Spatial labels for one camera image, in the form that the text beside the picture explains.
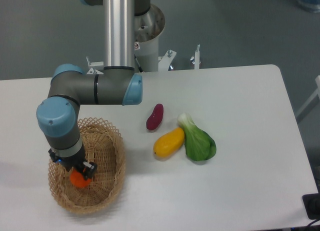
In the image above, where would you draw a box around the yellow mango toy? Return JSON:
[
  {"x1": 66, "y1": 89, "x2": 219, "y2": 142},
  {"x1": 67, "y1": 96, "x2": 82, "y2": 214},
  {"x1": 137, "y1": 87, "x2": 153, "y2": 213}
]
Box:
[{"x1": 153, "y1": 127, "x2": 185, "y2": 158}]

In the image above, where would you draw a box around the black device at table edge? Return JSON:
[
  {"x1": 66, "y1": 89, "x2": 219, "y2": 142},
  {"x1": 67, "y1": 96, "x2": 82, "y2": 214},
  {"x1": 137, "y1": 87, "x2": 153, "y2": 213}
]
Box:
[{"x1": 302, "y1": 193, "x2": 320, "y2": 220}]

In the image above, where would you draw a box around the purple sweet potato toy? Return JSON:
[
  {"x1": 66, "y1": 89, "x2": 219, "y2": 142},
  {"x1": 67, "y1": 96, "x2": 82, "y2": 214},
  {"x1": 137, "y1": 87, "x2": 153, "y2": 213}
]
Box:
[{"x1": 146, "y1": 103, "x2": 164, "y2": 131}]

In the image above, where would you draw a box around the white frame at right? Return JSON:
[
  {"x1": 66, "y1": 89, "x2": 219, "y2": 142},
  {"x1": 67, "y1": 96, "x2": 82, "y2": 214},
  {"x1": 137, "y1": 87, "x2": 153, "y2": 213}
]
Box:
[{"x1": 295, "y1": 75, "x2": 320, "y2": 123}]

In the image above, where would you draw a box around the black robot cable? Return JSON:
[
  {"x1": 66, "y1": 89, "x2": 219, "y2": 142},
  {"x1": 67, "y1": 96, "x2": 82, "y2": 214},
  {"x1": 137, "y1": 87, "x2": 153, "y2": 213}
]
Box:
[{"x1": 134, "y1": 54, "x2": 145, "y2": 73}]

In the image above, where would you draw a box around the orange toy fruit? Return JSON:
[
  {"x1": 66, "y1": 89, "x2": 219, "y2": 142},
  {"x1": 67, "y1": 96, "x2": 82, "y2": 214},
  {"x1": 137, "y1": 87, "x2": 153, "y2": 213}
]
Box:
[{"x1": 69, "y1": 168, "x2": 92, "y2": 188}]

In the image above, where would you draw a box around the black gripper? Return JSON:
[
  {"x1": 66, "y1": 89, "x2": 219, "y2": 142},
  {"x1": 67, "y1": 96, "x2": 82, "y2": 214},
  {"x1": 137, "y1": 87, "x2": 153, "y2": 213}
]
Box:
[{"x1": 48, "y1": 147, "x2": 98, "y2": 180}]

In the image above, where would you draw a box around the oval wicker basket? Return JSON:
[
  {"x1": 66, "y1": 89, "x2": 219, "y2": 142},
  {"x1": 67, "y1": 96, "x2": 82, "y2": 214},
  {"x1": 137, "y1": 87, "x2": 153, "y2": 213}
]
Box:
[{"x1": 48, "y1": 117, "x2": 126, "y2": 215}]

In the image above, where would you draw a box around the blue object top right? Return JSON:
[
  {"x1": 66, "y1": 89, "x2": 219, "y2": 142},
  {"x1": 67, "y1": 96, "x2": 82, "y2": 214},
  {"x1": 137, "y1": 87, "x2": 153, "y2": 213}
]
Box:
[{"x1": 296, "y1": 0, "x2": 320, "y2": 13}]

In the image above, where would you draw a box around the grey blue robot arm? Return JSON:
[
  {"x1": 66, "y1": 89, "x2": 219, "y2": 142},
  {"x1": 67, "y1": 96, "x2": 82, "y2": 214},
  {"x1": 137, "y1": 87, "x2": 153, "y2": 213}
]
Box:
[{"x1": 36, "y1": 0, "x2": 151, "y2": 180}]

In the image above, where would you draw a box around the green bok choy toy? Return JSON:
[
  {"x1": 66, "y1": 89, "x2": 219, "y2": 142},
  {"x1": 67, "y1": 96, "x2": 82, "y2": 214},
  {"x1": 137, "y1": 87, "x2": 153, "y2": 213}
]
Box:
[{"x1": 177, "y1": 113, "x2": 217, "y2": 162}]

